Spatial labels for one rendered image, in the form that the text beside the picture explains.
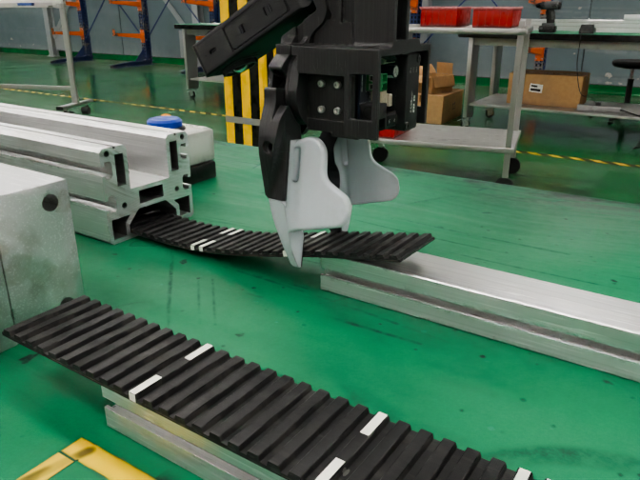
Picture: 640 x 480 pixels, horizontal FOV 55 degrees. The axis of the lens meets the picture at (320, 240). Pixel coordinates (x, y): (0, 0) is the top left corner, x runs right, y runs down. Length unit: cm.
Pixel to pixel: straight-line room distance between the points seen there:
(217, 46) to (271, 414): 28
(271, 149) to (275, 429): 20
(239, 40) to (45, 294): 21
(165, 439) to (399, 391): 13
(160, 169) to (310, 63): 25
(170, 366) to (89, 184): 29
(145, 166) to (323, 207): 26
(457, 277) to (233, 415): 20
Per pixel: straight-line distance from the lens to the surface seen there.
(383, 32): 38
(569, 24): 548
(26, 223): 41
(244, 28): 44
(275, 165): 40
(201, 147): 73
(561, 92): 527
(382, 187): 45
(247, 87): 385
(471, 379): 36
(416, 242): 42
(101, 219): 56
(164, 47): 1154
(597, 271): 53
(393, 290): 43
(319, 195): 40
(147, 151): 61
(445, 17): 352
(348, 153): 45
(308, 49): 39
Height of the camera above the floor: 98
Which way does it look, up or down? 21 degrees down
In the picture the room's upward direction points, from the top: straight up
